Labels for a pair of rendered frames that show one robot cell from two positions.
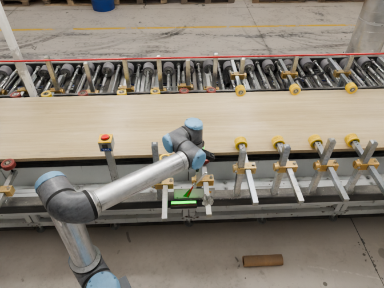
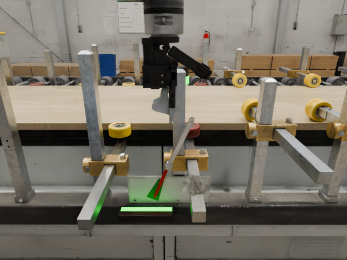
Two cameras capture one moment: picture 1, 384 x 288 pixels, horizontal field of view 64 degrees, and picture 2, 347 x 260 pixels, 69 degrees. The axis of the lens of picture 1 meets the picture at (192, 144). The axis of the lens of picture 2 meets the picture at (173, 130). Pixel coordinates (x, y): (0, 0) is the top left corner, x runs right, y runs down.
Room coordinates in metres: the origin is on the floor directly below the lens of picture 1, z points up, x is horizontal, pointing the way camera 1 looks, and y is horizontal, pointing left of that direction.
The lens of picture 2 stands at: (0.55, -0.06, 1.22)
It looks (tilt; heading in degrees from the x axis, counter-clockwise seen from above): 21 degrees down; 3
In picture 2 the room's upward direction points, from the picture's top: straight up
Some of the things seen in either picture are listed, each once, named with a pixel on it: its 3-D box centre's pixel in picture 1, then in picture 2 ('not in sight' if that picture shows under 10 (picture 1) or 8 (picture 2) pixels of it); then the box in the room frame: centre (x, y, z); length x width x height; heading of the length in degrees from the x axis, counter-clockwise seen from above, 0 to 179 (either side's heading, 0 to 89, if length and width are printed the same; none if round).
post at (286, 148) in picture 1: (279, 173); (341, 147); (1.28, -0.54, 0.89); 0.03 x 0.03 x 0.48; 3
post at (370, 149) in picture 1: (359, 169); not in sight; (1.30, -1.04, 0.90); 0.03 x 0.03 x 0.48; 3
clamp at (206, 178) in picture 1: (202, 180); (185, 159); (1.26, -0.07, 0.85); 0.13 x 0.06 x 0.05; 93
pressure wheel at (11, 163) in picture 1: (10, 168); not in sight; (1.35, 1.17, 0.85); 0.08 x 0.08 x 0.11
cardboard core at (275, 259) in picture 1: (262, 260); not in sight; (1.14, -0.55, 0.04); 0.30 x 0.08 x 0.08; 93
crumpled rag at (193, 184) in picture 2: (207, 199); (195, 181); (1.09, -0.09, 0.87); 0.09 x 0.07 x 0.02; 3
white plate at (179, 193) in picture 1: (194, 193); (169, 190); (1.23, -0.01, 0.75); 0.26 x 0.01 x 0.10; 93
